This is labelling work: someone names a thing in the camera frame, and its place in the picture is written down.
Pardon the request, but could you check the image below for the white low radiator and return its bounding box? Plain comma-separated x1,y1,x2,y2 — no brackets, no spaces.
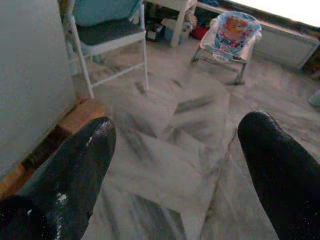
252,21,320,71

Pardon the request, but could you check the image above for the red toy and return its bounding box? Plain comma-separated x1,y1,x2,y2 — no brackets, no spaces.
192,24,210,41

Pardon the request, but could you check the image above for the white table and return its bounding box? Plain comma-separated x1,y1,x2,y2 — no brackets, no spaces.
144,0,198,48

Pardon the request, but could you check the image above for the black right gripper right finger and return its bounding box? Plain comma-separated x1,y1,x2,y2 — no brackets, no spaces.
236,111,320,240

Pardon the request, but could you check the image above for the teal cloth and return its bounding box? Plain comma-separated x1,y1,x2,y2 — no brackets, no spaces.
72,0,141,27

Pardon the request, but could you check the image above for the beige plush toy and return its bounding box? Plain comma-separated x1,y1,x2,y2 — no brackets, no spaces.
184,9,199,29

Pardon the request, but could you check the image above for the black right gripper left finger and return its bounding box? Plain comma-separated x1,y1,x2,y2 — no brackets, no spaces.
0,116,117,240

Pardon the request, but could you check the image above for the white folding chair grey seat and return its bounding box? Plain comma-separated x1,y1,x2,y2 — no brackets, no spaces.
58,0,150,100

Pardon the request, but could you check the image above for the colourful printed baby bouncer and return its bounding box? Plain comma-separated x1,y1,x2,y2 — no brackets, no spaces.
191,11,263,86

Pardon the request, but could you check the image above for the white fridge body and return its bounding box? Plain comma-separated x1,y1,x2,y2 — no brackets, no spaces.
0,0,77,181

